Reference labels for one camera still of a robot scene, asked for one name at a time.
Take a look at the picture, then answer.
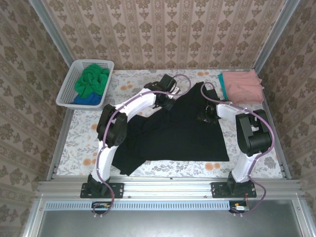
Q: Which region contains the grey metal panel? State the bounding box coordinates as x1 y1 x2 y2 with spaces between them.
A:
22 197 316 237

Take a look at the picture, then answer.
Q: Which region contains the floral tablecloth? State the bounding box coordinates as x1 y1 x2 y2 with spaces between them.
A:
56 69 283 178

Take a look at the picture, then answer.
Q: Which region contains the aluminium table side rail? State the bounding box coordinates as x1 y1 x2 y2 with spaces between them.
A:
46 108 75 181
254 73 292 180

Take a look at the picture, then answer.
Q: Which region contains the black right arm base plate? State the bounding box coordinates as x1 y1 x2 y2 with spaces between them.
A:
211 182 257 199

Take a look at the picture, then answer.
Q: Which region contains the aluminium frame post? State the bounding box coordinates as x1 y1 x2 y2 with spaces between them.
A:
253 0 301 75
28 0 75 70

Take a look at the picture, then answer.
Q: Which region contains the small electronics connector board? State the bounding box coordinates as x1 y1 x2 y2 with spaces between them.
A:
229 200 250 213
91 201 112 214

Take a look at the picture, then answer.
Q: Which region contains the white plastic basket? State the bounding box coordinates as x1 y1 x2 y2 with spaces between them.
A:
55 59 115 111

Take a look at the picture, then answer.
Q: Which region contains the blue t-shirt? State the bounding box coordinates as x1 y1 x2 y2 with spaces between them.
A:
70 92 103 106

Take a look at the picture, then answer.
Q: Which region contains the teal folded t-shirt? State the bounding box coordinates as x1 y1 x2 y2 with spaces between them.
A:
217 74 229 100

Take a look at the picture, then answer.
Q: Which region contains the aluminium mounting rail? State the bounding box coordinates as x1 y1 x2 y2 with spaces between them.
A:
37 176 303 198

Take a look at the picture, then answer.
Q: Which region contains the pink folded t-shirt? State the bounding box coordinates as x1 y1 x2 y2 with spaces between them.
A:
222 69 264 105

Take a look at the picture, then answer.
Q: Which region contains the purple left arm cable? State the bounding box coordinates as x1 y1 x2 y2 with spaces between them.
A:
92 73 193 219

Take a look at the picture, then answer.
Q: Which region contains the grey slotted cable duct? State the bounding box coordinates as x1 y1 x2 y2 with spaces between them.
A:
45 200 232 211

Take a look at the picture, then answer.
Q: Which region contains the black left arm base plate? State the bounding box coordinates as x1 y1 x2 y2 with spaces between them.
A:
80 182 124 199

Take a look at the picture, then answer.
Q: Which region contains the green t-shirt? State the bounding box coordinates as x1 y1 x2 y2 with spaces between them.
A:
74 64 111 98

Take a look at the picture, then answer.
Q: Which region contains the black t-shirt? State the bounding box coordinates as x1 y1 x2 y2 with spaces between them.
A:
112 82 230 176

